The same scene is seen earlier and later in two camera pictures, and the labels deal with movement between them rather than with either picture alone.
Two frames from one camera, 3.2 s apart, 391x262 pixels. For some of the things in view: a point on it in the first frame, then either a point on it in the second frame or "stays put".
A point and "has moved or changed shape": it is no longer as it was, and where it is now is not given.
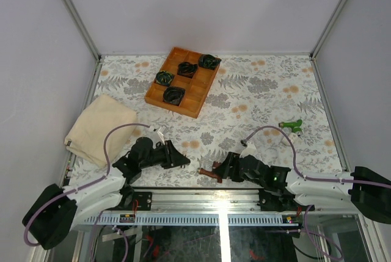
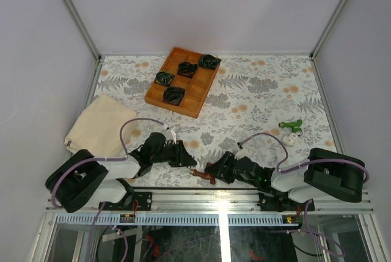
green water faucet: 295,126 stays put
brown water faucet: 215,166 has moved or changed shape
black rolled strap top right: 208,61 stays put
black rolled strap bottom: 173,95 stays put
